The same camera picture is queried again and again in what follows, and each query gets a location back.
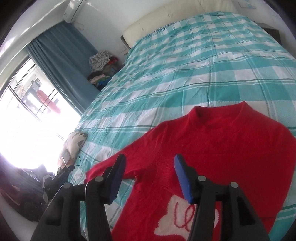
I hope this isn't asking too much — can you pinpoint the red knitted sweater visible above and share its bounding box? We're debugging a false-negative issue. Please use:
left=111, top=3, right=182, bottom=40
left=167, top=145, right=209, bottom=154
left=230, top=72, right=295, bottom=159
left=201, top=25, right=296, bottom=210
left=84, top=101, right=293, bottom=241

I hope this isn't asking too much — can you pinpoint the pile of clothes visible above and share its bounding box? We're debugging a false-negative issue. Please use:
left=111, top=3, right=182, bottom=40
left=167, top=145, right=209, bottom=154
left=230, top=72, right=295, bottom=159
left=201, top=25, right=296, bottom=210
left=87, top=51, right=118, bottom=91

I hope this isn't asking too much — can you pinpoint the patterned beige pillow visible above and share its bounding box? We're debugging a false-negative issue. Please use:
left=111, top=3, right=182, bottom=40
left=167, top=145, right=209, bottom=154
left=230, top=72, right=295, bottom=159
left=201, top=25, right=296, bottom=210
left=58, top=131, right=88, bottom=168

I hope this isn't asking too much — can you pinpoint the blue curtain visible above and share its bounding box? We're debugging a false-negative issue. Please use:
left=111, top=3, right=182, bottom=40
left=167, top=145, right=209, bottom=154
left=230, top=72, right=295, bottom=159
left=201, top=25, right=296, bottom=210
left=26, top=22, right=99, bottom=115

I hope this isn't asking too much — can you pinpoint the teal plaid bed sheet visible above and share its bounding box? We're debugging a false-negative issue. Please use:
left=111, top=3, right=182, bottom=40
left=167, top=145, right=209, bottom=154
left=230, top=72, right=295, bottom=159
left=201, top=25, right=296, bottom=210
left=70, top=12, right=295, bottom=240

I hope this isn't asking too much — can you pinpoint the white air conditioner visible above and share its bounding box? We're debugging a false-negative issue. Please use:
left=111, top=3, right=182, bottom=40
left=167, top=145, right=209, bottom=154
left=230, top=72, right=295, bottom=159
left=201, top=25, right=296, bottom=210
left=63, top=0, right=87, bottom=23

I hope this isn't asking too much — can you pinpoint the dark nightstand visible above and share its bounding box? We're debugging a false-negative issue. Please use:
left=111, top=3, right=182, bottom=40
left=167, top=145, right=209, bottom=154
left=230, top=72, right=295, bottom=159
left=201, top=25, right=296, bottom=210
left=257, top=23, right=282, bottom=45

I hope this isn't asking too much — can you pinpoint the cream padded headboard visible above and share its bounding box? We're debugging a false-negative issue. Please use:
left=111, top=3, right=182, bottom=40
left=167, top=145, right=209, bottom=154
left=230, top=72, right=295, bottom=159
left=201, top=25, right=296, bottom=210
left=120, top=0, right=238, bottom=49

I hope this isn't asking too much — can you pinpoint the white wall socket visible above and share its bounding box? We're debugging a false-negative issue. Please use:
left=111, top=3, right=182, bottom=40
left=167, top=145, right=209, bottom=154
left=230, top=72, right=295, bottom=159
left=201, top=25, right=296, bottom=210
left=238, top=0, right=256, bottom=9

